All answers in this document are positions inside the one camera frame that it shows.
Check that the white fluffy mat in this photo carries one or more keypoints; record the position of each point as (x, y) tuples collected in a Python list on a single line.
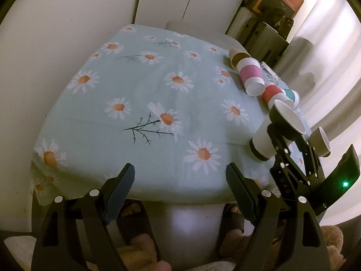
[(18, 249)]

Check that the person's right foot black slipper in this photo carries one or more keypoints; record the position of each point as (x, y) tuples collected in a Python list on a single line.
[(231, 217)]

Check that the teal paper cup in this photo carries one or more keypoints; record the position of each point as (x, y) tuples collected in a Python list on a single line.
[(292, 96)]

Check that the white cup with black band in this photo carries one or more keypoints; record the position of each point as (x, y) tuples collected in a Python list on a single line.
[(263, 142)]

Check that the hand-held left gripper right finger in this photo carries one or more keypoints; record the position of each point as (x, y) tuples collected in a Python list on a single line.
[(239, 187)]

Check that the clear plastic container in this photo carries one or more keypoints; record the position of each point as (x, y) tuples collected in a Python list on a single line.
[(269, 72)]

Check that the small white paper cup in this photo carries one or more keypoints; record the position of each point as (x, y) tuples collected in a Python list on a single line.
[(320, 144)]

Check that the red paper cup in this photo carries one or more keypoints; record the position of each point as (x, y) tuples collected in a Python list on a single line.
[(270, 92)]

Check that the white curtain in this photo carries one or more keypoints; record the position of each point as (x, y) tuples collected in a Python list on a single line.
[(324, 62)]

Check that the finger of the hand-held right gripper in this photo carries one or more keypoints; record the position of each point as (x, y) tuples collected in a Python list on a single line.
[(278, 146), (309, 158)]

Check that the brown paper cup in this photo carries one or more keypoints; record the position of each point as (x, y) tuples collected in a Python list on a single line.
[(236, 56)]

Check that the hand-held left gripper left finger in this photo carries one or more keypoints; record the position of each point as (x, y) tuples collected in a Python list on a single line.
[(121, 189)]

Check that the person's left foot black slipper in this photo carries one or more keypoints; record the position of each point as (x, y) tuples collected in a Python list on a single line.
[(132, 217)]

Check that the white table base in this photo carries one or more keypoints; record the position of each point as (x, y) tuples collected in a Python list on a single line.
[(191, 228)]

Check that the person's fuzzy beige pants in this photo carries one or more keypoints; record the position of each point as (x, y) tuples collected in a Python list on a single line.
[(138, 252)]

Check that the dark storage boxes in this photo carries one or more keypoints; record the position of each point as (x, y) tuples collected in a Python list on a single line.
[(262, 31)]

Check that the plain white paper cup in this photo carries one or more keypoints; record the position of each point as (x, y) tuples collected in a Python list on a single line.
[(282, 103)]

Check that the person's foot black slipper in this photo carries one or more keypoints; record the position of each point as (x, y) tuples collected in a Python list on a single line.
[(231, 217), (132, 217)]

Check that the daisy print tablecloth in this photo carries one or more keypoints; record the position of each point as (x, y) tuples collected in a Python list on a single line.
[(158, 113)]

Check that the pink and white paper cup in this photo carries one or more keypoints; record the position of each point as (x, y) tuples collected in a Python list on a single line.
[(250, 76)]

